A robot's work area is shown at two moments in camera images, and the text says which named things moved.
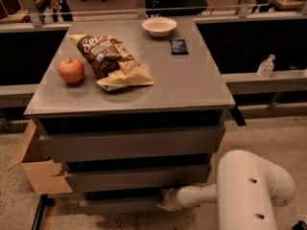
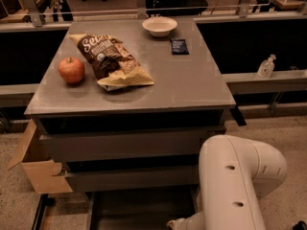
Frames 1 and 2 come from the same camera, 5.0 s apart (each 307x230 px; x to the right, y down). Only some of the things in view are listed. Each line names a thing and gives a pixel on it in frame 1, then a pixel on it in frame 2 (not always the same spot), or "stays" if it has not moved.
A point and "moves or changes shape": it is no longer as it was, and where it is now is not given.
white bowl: (159, 27) stays
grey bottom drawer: (121, 202) moves or changes shape
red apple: (71, 70) stays
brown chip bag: (112, 66) stays
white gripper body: (175, 197) -> (179, 224)
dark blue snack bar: (178, 47) stays
